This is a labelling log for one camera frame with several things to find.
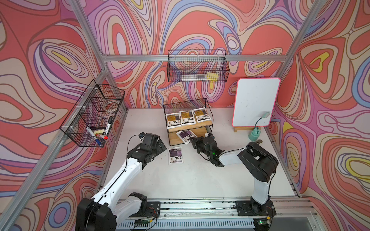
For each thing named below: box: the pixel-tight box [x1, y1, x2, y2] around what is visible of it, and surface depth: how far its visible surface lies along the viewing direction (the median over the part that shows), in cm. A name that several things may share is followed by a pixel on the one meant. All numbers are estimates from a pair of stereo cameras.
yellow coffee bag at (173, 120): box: [165, 112, 182, 129], surface depth 91 cm
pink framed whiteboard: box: [232, 77, 281, 128], surface depth 97 cm
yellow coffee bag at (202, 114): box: [192, 107, 212, 123], surface depth 93 cm
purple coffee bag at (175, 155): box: [168, 146, 184, 165], surface depth 94 cm
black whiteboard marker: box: [104, 115, 113, 137], surface depth 70 cm
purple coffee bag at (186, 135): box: [175, 129, 198, 145], surface depth 95 cm
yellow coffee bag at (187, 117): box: [179, 109, 197, 126], surface depth 93 cm
